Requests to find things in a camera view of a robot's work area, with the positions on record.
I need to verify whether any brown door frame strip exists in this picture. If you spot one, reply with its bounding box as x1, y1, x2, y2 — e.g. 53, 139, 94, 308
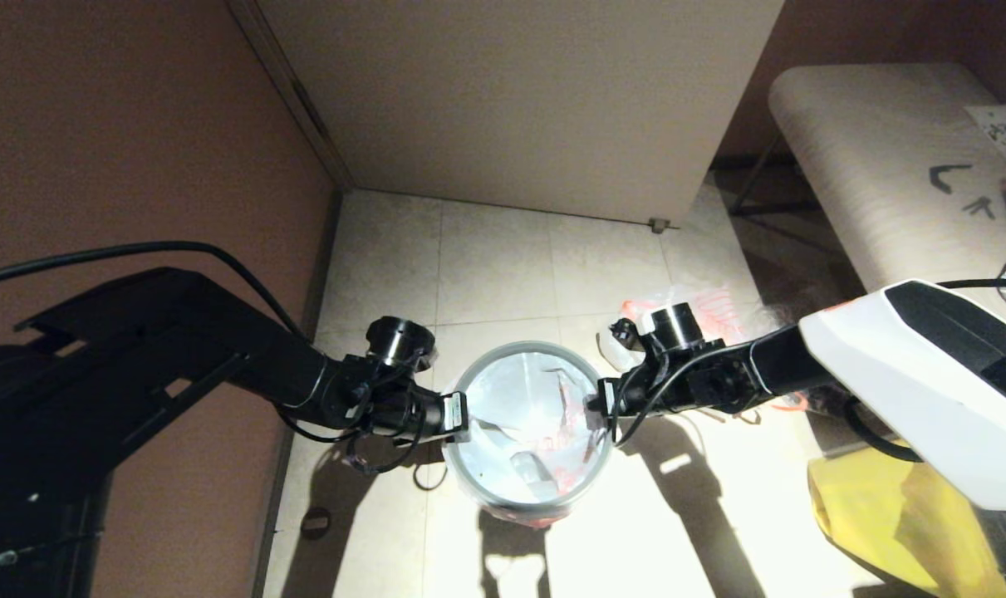
227, 0, 356, 194

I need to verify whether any black round trash bin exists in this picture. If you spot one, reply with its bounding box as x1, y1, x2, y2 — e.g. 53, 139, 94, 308
478, 490, 586, 530

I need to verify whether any white red-drawstring used trash bag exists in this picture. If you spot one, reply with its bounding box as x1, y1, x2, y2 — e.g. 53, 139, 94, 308
596, 284, 807, 420

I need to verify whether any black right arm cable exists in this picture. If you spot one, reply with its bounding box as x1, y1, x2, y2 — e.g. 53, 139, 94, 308
611, 278, 1006, 464

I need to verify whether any white door panel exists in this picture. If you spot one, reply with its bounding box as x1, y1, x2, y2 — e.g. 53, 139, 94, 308
253, 0, 784, 230

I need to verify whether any grey bin retaining ring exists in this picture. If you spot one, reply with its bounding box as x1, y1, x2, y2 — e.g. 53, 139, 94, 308
442, 341, 616, 512

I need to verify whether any black metal table frame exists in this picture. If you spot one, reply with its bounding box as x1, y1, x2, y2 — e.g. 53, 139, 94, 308
727, 137, 819, 250

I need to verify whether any white plastic bag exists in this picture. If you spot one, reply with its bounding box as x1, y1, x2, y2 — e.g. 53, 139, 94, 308
449, 349, 607, 530

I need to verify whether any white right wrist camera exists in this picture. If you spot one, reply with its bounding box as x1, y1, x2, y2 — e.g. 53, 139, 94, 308
609, 318, 655, 351

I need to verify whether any yellow plastic bag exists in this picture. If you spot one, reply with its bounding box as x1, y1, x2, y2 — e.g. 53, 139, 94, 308
806, 457, 998, 598

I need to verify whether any crumpled clear plastic bag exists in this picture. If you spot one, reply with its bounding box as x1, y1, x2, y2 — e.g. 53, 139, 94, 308
752, 287, 873, 416

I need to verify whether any black L-shaped hex key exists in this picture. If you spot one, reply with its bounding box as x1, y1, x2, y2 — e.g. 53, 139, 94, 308
930, 164, 975, 195

